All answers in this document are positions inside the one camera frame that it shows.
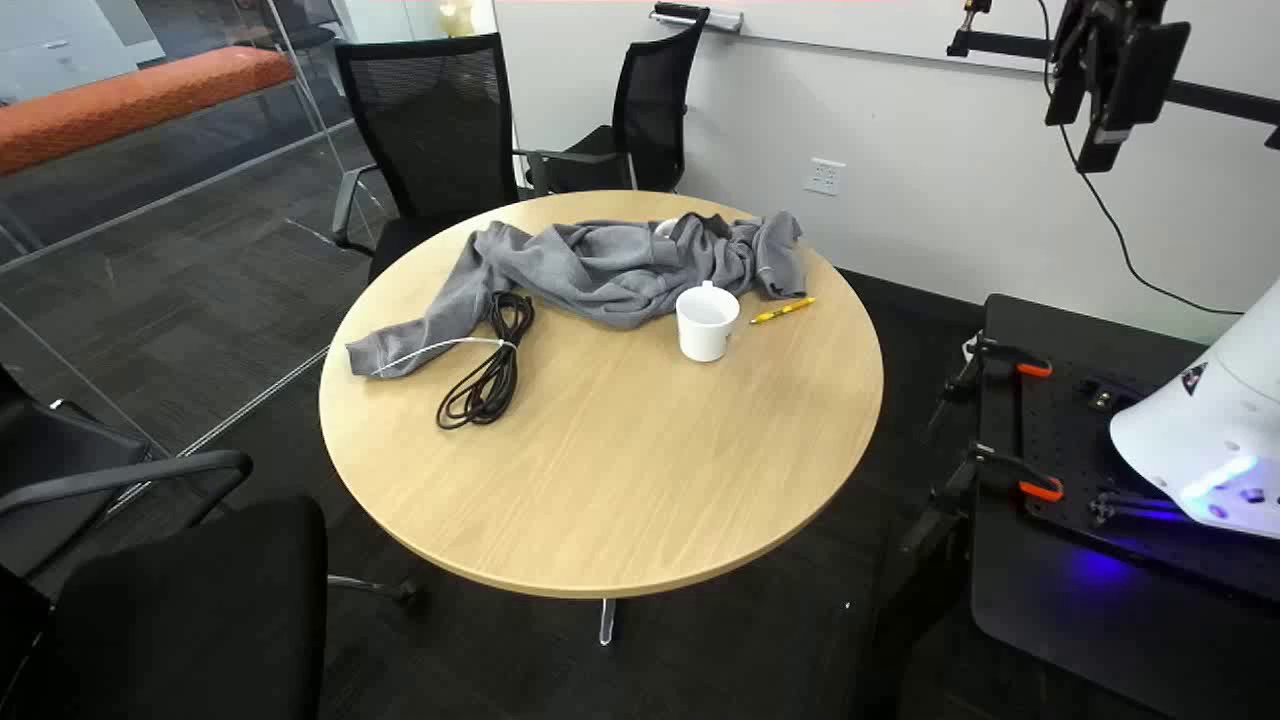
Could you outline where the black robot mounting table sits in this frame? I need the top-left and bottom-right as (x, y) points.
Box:
(968, 294), (1280, 720)

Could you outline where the yellow ballpoint pen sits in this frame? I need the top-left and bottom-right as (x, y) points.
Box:
(747, 294), (822, 330)

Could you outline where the black camera on stand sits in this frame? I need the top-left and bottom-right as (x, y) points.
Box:
(1045, 0), (1196, 176)

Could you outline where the orange upholstered bench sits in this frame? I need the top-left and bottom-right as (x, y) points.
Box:
(0, 45), (299, 181)

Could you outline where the black coiled cable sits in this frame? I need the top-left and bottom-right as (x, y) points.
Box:
(434, 294), (542, 437)

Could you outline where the grey hooded sweatshirt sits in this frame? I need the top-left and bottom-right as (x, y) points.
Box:
(344, 207), (813, 384)

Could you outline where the white ceramic mug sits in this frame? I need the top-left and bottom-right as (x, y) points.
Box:
(672, 281), (746, 367)

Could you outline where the white wall socket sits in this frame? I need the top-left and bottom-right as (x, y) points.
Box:
(799, 153), (853, 202)

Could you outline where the black camera mounting bar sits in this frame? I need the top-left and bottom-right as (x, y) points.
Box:
(947, 0), (1280, 153)

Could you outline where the orange handled bar clamp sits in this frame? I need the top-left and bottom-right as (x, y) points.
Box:
(940, 330), (1056, 403)
(916, 441), (1074, 536)

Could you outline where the black mesh office chair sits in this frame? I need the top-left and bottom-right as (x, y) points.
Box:
(0, 359), (257, 580)
(0, 492), (434, 720)
(324, 28), (529, 278)
(515, 14), (714, 202)

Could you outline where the black camera cable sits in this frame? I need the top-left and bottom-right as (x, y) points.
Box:
(1056, 124), (1252, 324)

